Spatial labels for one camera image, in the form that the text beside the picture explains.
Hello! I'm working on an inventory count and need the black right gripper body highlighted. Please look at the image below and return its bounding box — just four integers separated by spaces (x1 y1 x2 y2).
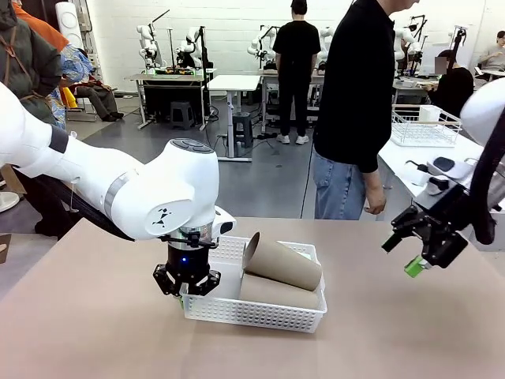
411 182 475 235

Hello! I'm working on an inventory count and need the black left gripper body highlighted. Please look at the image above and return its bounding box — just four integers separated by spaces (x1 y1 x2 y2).
165 241 212 283

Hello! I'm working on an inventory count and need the white perforated plastic basket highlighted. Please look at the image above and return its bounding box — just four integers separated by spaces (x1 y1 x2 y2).
178 235 329 335

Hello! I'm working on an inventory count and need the cardboard tube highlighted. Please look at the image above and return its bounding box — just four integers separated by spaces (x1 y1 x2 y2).
241 231 324 293
238 272 321 310

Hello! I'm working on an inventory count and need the person's right forearm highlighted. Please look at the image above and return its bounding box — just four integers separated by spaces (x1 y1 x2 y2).
361 167 386 198

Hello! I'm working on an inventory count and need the person's right hand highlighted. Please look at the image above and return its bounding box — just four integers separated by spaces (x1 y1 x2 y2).
364 192 388 216

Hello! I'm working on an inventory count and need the white side table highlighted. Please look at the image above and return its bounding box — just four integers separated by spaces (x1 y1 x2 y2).
376 129 505 253

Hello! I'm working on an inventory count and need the white cup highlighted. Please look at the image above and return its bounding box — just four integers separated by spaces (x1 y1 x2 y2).
418 104 442 124

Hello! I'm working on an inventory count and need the seated person in black top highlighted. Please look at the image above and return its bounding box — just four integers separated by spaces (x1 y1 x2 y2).
425 48 476 120

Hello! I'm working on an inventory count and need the grey plastic stool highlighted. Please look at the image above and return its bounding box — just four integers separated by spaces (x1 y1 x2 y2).
231 112 255 150

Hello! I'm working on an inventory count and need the dark plastic stool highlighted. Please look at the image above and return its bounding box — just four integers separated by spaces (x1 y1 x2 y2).
170 100 196 131

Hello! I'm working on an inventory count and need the person in black shirt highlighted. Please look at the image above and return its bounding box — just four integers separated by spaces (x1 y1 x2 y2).
312 0 421 221

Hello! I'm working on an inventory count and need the seated person in grey top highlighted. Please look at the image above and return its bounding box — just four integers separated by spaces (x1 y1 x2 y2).
477 31 505 73

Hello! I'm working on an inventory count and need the white floor fan base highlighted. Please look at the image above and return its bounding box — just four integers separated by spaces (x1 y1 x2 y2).
0 190 21 215

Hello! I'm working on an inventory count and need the grey robot work table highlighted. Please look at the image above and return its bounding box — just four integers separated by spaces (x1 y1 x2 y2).
125 67 219 133

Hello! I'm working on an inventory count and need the white standing desk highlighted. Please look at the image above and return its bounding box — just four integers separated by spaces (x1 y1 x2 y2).
206 74 263 164

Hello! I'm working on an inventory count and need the seated person in dark clothes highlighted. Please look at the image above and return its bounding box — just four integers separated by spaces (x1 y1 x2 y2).
72 73 125 123

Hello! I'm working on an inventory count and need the white background work table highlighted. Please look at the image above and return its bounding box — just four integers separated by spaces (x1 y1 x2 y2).
260 66 324 133

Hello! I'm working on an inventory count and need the yellow plastic object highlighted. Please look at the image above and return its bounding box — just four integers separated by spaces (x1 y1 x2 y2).
62 86 79 110

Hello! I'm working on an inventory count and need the standing person in black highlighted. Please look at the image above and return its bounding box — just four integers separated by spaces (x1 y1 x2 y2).
272 0 322 146

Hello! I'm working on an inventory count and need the blue patterned jacket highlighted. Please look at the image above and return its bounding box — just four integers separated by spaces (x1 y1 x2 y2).
46 43 95 131

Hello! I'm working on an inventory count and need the person in dark green coat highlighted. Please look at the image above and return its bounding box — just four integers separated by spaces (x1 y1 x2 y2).
0 0 82 240

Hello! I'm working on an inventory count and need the person in orange jacket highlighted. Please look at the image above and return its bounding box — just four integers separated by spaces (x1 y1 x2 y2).
10 0 72 55

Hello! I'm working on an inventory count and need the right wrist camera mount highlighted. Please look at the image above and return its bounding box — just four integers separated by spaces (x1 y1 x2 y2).
423 174 453 197

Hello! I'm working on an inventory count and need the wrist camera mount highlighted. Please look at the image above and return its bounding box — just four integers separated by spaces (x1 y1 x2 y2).
423 174 453 197
185 231 220 250

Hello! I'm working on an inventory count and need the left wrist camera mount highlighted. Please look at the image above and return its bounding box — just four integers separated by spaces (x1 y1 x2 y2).
185 231 220 250

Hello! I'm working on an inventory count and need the white wire dish rack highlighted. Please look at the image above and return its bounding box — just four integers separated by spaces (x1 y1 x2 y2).
391 103 464 148

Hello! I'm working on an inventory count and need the left arm black cable sleeve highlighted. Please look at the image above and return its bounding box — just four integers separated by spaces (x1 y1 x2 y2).
34 172 136 242

